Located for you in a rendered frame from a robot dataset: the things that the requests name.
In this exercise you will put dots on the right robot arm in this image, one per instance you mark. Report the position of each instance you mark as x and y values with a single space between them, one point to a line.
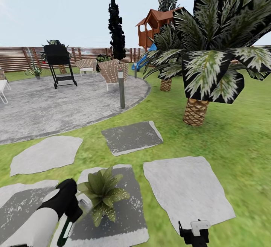
198 235

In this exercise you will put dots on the charcoal grill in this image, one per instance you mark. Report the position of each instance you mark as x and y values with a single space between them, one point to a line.
56 55

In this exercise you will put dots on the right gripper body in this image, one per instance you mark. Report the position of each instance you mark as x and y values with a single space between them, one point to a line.
195 241

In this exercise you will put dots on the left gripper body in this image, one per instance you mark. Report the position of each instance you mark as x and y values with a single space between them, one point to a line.
73 212

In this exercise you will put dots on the pot plant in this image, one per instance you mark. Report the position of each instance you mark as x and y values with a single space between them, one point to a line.
100 190
37 75

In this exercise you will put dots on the insectifuge atomizer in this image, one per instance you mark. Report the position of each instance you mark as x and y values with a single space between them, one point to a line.
65 233

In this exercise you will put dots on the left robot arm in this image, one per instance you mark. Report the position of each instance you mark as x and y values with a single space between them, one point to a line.
39 229

